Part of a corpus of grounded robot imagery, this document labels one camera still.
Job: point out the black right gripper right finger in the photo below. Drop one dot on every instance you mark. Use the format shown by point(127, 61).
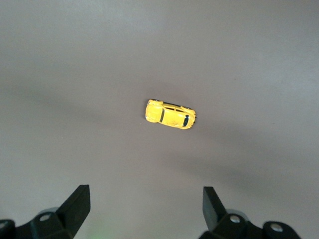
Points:
point(214, 216)

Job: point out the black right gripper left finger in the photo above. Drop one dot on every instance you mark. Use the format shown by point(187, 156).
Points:
point(74, 214)

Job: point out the yellow beetle toy car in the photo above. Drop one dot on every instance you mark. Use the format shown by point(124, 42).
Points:
point(169, 115)

